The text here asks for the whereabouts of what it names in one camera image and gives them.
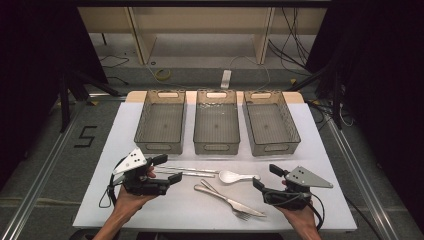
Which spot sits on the white power strip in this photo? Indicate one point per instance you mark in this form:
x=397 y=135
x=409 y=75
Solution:
x=226 y=79

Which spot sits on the white ceramic spoon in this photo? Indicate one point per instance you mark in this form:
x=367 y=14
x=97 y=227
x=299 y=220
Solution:
x=230 y=176

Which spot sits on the black metal stand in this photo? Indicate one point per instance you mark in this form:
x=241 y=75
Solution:
x=337 y=100
x=65 y=100

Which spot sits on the steel table knife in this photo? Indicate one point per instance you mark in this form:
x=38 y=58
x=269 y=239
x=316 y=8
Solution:
x=230 y=201

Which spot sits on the person's left hand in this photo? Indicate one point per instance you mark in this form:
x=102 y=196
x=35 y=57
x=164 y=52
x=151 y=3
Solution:
x=131 y=201

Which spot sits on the aluminium floor rail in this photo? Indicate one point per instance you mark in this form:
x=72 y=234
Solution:
x=36 y=186
x=360 y=180

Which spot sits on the light wooden shelf unit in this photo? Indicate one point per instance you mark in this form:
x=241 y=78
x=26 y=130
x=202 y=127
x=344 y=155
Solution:
x=200 y=23

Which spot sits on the steel fork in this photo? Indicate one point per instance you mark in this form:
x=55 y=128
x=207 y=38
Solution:
x=216 y=193

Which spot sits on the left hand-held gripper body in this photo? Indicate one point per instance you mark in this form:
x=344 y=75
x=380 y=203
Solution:
x=140 y=186

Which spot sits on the yellow tape roll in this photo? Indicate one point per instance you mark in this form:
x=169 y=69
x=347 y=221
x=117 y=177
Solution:
x=163 y=74

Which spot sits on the smoky clear plastic bin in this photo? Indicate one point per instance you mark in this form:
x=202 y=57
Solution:
x=270 y=123
x=216 y=123
x=161 y=123

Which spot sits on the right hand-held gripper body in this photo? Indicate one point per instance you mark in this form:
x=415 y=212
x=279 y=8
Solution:
x=293 y=196

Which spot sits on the metal chopstick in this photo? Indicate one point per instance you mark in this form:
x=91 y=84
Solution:
x=193 y=174
x=190 y=169

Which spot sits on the person's right hand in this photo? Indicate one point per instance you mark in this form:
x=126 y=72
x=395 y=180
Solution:
x=300 y=218

